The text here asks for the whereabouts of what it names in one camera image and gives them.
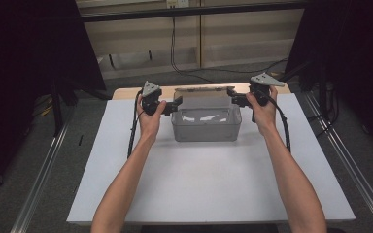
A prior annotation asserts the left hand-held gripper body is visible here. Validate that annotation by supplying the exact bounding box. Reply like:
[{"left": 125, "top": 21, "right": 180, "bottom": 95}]
[{"left": 140, "top": 81, "right": 165, "bottom": 117}]

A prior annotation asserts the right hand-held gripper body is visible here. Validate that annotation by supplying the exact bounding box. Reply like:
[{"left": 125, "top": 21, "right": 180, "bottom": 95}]
[{"left": 248, "top": 72, "right": 287, "bottom": 107}]

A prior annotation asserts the grey plastic storage box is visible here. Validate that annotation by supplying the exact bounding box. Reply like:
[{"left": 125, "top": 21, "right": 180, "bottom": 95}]
[{"left": 170, "top": 106, "right": 243, "bottom": 143}]

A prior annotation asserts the person's left hand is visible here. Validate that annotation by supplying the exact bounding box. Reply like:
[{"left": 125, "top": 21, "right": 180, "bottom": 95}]
[{"left": 136, "top": 93, "right": 168, "bottom": 141}]

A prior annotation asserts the person's right hand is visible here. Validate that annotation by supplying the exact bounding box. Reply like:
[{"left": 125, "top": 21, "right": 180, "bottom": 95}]
[{"left": 245, "top": 85, "right": 280, "bottom": 136}]

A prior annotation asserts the black metal stand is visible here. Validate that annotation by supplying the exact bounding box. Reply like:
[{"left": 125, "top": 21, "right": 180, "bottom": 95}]
[
  {"left": 318, "top": 63, "right": 330, "bottom": 118},
  {"left": 51, "top": 77, "right": 65, "bottom": 138}
]

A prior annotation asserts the white table cover sheet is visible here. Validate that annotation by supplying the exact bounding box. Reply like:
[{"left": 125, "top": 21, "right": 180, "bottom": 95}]
[{"left": 66, "top": 93, "right": 356, "bottom": 225}]

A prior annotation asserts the black horizontal bar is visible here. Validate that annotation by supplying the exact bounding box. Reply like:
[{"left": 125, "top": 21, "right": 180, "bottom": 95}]
[{"left": 81, "top": 1, "right": 309, "bottom": 23}]

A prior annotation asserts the black curtain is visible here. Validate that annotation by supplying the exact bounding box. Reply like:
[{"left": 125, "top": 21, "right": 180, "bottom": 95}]
[
  {"left": 284, "top": 0, "right": 373, "bottom": 150},
  {"left": 0, "top": 0, "right": 108, "bottom": 199}
]

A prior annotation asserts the left hand-held gripper black cable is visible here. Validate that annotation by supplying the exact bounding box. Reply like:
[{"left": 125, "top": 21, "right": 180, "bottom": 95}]
[{"left": 126, "top": 90, "right": 144, "bottom": 159}]

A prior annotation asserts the hand-held gripper black cable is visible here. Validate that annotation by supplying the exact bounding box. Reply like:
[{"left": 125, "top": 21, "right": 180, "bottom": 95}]
[
  {"left": 261, "top": 91, "right": 292, "bottom": 153},
  {"left": 126, "top": 90, "right": 144, "bottom": 159}
]

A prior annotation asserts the right hand-held gripper black cable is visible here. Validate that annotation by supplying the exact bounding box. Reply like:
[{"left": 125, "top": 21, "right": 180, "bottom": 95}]
[{"left": 261, "top": 91, "right": 292, "bottom": 153}]

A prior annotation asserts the black wall cable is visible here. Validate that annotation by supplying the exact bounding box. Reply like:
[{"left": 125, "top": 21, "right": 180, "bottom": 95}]
[{"left": 169, "top": 16, "right": 289, "bottom": 83}]

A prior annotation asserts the white wall outlet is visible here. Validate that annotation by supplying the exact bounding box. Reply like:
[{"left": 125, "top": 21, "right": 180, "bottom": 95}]
[{"left": 166, "top": 0, "right": 190, "bottom": 10}]

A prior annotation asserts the aluminium floor rail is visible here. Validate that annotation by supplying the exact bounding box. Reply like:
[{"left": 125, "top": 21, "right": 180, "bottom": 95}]
[
  {"left": 10, "top": 122, "right": 70, "bottom": 233},
  {"left": 303, "top": 91, "right": 373, "bottom": 233}
]

